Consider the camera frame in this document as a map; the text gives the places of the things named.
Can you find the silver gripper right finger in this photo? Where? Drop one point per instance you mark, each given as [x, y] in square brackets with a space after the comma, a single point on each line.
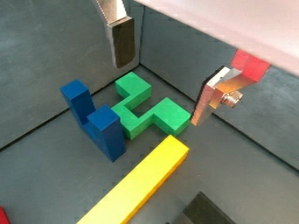
[219, 90]

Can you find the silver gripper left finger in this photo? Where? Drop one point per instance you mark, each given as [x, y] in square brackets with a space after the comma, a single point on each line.
[120, 30]

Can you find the blue U-shaped block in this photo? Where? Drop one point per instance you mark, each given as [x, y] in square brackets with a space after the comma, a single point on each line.
[99, 122]

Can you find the red slotted board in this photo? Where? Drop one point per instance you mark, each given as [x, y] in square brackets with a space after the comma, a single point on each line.
[250, 65]

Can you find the yellow long bar block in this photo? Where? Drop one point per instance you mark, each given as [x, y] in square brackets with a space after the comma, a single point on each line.
[121, 202]

